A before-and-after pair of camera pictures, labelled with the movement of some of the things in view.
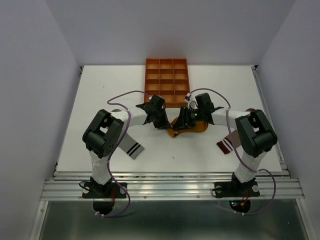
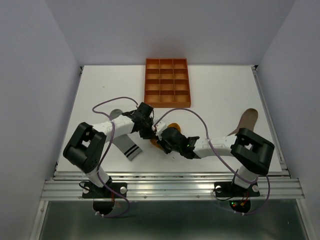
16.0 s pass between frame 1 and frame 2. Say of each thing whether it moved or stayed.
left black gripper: moved
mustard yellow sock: moved
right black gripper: moved
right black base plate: stayed
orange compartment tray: stayed
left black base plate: stayed
